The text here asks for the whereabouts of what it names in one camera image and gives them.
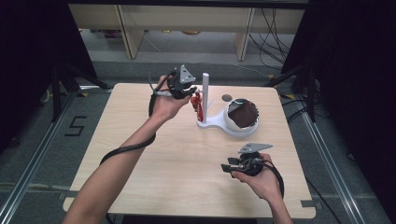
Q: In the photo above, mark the person's right hand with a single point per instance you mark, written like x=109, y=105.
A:
x=264, y=185

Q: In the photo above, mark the white bowl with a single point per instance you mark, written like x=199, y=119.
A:
x=232, y=126

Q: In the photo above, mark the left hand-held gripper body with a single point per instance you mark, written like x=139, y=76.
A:
x=179, y=85

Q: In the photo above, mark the black metal stand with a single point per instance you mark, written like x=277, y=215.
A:
x=62, y=90
x=306, y=90

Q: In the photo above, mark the person's left hand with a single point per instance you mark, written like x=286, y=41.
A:
x=165, y=107

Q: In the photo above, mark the aluminium floor rail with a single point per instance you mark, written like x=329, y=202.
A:
x=333, y=161
x=34, y=158

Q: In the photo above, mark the small dark round disc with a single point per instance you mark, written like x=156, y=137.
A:
x=227, y=98

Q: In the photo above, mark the white stand with pole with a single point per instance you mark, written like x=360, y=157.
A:
x=205, y=93

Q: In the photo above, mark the light wooden shelf unit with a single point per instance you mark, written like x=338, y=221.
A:
x=186, y=17

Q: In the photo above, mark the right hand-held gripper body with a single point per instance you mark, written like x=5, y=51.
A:
x=252, y=166

